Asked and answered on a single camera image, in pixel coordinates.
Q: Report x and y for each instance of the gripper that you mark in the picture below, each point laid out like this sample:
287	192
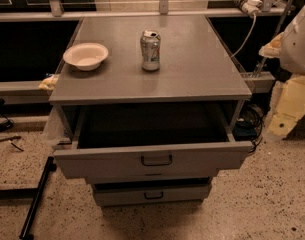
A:
298	47

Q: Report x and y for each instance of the grey top drawer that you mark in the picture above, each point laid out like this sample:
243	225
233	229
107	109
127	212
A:
151	141

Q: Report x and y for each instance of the grey drawer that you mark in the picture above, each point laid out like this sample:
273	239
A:
142	192
151	141

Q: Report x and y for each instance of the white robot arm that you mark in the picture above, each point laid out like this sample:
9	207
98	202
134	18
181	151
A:
288	99

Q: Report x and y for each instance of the grey metal drawer cabinet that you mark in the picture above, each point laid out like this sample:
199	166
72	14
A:
194	67

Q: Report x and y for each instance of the grey lower drawer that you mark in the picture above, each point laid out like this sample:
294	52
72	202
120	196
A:
142	192

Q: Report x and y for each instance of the white power strip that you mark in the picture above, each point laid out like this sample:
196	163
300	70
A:
249	7

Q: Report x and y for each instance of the silver soda can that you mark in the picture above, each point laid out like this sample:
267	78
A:
150	43

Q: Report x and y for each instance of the white paper bowl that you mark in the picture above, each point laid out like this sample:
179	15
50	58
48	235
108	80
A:
86	56

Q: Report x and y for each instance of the yellow crumpled cloth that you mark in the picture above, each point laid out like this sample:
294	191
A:
49	83

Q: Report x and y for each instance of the black metal floor stand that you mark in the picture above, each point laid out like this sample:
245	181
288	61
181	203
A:
35	194

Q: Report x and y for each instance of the grey metal shelf rail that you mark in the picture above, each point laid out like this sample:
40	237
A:
42	10

